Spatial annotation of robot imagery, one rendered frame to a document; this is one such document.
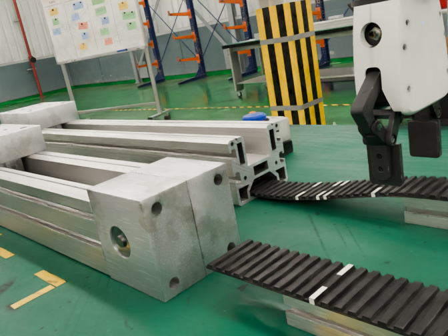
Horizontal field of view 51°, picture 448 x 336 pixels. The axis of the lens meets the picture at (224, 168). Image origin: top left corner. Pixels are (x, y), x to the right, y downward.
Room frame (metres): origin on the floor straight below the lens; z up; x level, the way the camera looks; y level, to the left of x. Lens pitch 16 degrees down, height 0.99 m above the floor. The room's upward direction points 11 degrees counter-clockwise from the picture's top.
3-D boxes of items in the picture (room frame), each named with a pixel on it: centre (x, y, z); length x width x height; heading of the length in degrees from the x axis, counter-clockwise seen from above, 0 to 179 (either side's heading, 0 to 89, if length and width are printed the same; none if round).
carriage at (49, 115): (1.07, 0.39, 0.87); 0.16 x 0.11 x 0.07; 42
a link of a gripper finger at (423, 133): (0.48, -0.22, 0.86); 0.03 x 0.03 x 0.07; 42
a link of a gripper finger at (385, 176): (0.41, -0.14, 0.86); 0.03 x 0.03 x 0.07; 42
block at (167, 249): (0.44, 0.06, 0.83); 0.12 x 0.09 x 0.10; 132
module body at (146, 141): (0.89, 0.22, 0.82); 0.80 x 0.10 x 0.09; 42
